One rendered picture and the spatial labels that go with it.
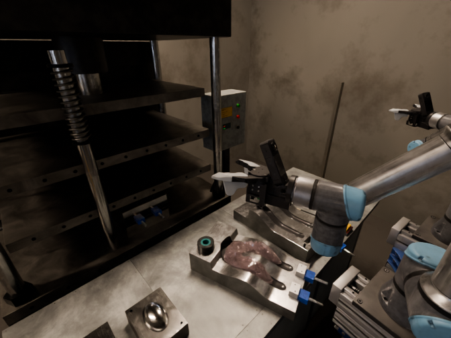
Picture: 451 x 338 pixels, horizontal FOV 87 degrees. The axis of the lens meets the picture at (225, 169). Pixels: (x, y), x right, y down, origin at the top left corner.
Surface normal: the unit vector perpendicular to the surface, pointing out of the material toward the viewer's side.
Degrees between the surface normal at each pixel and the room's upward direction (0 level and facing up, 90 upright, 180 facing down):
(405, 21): 90
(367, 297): 0
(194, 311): 0
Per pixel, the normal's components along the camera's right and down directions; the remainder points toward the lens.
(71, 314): 0.00, -0.89
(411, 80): -0.80, 0.28
